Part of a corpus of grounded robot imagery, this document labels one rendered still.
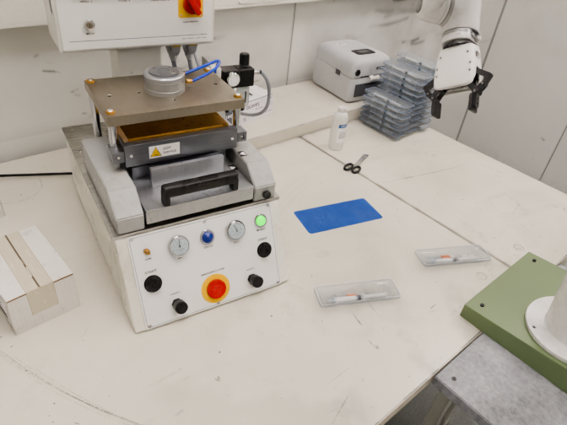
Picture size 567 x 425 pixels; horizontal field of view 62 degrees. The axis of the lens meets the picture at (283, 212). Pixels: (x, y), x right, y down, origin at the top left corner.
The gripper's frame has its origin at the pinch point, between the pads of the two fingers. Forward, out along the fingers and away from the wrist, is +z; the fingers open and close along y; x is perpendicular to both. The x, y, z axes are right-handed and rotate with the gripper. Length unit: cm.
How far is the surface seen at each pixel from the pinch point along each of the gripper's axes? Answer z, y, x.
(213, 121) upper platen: 13, 26, 49
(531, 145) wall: -45, 55, -195
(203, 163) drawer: 22, 25, 50
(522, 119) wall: -60, 59, -188
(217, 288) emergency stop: 47, 24, 44
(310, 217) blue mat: 27.3, 32.7, 10.6
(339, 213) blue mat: 25.3, 29.3, 3.2
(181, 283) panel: 46, 26, 51
